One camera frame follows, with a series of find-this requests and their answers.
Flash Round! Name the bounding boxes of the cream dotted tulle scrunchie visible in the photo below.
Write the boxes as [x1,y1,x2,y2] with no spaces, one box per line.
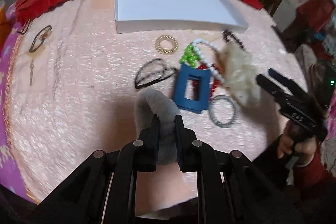
[217,42,261,107]

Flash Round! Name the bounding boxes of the blue plastic hair claw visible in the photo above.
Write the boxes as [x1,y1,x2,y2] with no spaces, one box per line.
[173,63,211,114]

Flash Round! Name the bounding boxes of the grey fluffy scrunchie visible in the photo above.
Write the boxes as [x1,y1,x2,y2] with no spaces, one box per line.
[133,88,182,166]

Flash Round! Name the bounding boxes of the white pearl bead bracelet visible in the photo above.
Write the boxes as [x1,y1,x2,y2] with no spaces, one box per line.
[191,38,227,85]

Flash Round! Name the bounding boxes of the red bead bracelet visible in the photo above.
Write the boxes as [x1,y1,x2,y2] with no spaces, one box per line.
[192,63,223,102]

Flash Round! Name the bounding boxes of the black thin hair tie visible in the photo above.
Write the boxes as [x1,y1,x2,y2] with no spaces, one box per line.
[134,57,178,90]

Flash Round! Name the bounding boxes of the dark bead bracelet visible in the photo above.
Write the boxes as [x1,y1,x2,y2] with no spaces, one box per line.
[222,29,247,50]

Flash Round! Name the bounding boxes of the green bead bracelet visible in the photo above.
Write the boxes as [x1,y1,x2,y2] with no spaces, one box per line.
[179,43,202,68]

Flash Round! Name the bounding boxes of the gold spiral hair tie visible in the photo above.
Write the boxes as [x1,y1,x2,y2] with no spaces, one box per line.
[154,35,179,55]

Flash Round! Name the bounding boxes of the white shallow cardboard tray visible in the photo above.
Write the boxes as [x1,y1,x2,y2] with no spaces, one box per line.
[114,0,249,34]

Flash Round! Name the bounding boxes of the right hand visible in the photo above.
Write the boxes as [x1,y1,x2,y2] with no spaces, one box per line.
[277,121,317,166]

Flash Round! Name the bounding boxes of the pink quilted bedspread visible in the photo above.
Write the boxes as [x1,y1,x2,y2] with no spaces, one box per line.
[9,0,307,214]

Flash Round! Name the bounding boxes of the purple floral bed sheet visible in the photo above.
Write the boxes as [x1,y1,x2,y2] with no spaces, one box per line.
[1,3,37,203]

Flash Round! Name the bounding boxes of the small black hair clip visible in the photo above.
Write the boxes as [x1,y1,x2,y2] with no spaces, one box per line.
[17,19,32,35]

